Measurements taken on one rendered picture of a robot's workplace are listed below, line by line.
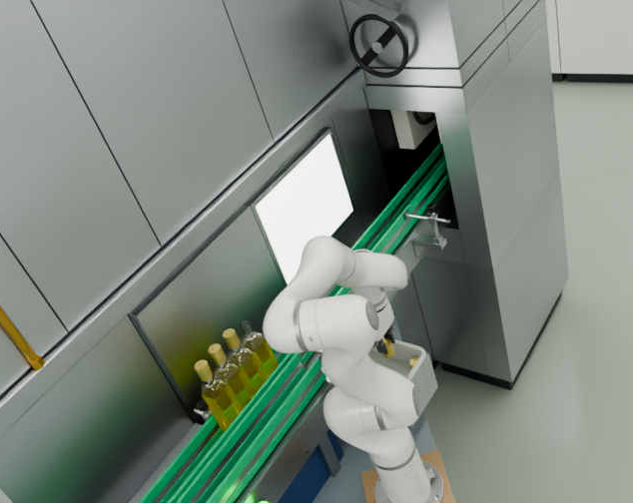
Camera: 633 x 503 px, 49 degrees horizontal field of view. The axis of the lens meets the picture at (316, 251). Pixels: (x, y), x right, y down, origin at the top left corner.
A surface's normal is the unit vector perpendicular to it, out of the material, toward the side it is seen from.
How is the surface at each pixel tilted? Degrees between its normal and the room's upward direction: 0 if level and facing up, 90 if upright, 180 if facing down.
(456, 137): 90
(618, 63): 90
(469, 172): 90
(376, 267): 56
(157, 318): 90
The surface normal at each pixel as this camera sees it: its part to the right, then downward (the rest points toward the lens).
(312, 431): 0.79, 0.17
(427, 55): -0.54, 0.62
